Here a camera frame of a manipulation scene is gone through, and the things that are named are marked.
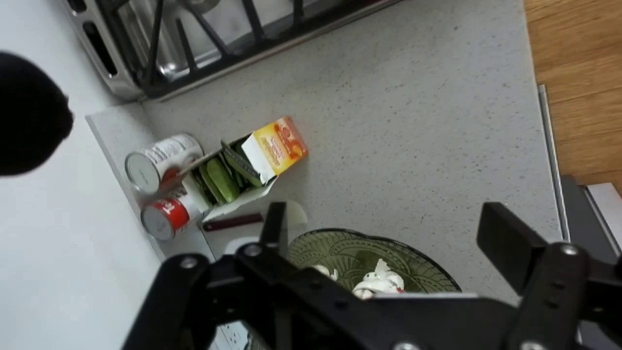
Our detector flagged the green glass tiered stand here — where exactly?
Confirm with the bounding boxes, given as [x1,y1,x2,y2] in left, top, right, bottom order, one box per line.
[283,225,462,301]

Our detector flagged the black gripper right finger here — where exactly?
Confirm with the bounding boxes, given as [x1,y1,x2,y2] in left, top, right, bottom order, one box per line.
[476,200,592,350]

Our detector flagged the white labelled tin can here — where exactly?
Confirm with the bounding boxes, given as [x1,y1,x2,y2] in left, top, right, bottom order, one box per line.
[122,130,205,196]

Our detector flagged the green sachet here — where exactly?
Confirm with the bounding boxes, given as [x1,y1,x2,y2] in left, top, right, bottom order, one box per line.
[219,140,266,190]
[194,165,225,208]
[203,155,242,204]

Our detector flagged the orange and white carton box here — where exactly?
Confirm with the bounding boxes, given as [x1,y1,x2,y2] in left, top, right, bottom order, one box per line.
[172,114,310,223]

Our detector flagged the black oven mitt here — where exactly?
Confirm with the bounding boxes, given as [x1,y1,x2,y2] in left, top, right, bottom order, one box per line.
[0,50,75,177]

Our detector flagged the red labelled tin can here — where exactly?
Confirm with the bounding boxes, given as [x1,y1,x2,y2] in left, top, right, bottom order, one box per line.
[139,194,194,243]

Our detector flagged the white garlic bulb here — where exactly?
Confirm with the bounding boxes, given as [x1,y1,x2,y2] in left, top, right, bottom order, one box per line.
[349,256,408,301]

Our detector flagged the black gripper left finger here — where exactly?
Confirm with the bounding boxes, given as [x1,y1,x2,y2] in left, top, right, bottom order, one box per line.
[258,200,289,252]

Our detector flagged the dark red flat packet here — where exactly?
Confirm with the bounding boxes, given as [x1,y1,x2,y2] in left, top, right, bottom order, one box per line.
[201,212,266,233]

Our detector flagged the stainless steel gas stove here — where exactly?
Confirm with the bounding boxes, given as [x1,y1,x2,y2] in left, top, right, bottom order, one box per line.
[63,0,404,103]

